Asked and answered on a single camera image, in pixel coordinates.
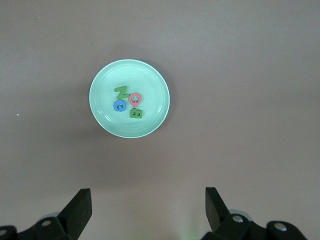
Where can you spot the blue letter G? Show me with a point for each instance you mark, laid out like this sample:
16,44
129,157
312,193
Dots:
115,106

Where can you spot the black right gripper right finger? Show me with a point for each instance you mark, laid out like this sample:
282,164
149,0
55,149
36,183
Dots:
220,225

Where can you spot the brown table cover sheet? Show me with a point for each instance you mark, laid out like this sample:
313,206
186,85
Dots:
225,75

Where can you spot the green letter B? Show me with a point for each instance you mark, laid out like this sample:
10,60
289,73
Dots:
136,117

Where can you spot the green letter N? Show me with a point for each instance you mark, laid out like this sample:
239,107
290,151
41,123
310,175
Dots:
121,92

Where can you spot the pink letter Q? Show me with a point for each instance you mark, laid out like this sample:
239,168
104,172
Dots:
130,99

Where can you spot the light green plate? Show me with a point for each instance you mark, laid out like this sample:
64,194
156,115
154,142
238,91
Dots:
150,82

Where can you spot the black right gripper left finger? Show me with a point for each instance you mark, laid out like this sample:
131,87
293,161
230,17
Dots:
72,220

